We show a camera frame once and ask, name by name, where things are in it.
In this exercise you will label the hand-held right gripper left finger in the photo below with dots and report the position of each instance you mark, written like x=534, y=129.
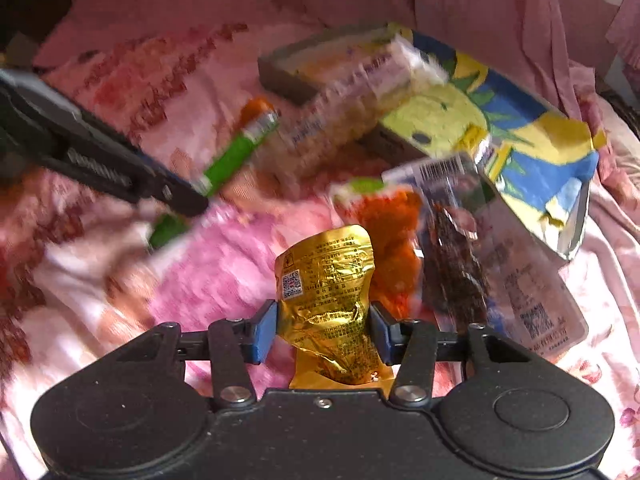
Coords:
x=264, y=332

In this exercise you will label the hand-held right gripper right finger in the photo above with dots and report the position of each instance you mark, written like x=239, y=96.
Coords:
x=380, y=332

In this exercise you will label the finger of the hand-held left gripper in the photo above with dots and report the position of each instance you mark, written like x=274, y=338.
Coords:
x=115, y=160

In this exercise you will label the gold foil snack packet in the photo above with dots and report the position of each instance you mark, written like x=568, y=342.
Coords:
x=330, y=285

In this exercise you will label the green stick snack packet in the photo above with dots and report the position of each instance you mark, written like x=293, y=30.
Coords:
x=227, y=160

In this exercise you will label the floral pink blanket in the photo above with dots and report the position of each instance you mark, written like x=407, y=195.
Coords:
x=200, y=270

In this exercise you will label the dark dried snack packet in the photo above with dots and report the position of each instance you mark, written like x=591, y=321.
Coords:
x=450, y=260

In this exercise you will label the orange red snack packet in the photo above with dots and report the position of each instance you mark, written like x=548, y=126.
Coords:
x=395, y=230

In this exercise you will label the white green snack packet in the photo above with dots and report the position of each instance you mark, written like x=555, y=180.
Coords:
x=525, y=280

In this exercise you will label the long rice cracker packet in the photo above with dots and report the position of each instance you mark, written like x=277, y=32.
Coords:
x=330, y=117

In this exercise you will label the square rice cracker packet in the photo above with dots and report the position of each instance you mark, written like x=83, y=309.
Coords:
x=325, y=62

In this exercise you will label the colourful cartoon box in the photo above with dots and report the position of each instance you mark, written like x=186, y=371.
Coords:
x=525, y=125

